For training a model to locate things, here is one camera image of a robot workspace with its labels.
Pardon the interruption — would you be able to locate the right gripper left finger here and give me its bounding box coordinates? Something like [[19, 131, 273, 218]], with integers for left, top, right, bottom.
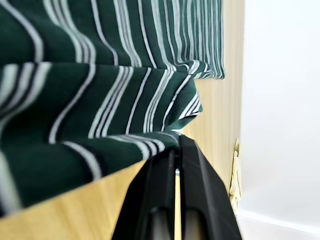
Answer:
[[114, 148, 177, 240]]

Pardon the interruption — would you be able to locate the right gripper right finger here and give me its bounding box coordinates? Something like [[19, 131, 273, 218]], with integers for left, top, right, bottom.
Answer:
[[177, 134, 244, 240]]

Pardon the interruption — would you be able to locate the green white striped T-shirt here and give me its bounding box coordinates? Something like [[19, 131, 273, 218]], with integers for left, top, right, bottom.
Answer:
[[0, 0, 226, 218]]

